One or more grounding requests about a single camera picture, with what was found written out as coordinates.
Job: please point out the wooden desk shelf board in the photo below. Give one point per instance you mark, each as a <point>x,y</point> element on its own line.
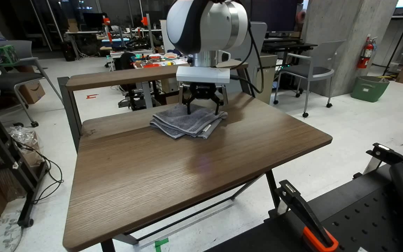
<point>117,77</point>

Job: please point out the green plastic bin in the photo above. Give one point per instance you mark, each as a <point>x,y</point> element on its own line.
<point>368,88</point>

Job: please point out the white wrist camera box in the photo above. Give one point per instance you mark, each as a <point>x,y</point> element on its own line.
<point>202,74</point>

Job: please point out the black bag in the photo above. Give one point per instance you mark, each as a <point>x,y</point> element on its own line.
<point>124,62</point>

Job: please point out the grey chair on wheels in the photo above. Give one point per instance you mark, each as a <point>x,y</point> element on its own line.
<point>314,70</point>

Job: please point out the white board panel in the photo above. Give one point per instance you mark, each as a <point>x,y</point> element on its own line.
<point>162,37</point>

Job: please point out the cluttered background workbench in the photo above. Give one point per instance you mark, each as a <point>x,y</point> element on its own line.
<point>153,59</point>

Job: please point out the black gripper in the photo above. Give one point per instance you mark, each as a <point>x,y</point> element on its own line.
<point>202,91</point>

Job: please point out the clear plastic bag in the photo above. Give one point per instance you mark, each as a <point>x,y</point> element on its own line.
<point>22,136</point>

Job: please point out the black background desk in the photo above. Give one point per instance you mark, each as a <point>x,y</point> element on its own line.
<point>285,45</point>

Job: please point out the green floor tape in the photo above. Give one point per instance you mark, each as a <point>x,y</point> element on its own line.
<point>160,244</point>

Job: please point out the black tripod pole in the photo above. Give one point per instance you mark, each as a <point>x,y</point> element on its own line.
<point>398,39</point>

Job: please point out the grey armchair metal legs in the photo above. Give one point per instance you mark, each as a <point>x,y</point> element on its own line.
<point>9,77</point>

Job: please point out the black metal clamp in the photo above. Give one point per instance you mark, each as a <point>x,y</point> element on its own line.
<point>384,153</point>

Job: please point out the grey towel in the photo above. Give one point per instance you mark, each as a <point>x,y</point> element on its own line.
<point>181,123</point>

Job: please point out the red fire extinguisher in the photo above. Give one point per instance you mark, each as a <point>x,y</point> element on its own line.
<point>365,53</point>

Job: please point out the black perforated platform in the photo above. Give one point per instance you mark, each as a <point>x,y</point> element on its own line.
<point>363,214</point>

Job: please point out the beige cabinet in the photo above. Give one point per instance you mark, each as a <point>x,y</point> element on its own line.
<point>268,77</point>

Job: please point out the small cardboard box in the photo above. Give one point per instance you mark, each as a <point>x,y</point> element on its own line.
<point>32,91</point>

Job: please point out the wooden desk with shelf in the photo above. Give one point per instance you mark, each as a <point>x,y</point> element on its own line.
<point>69,112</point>

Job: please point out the black metal rack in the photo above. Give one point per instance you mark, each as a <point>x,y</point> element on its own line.
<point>0,144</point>

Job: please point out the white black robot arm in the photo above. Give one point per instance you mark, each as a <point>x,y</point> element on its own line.
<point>219,25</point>

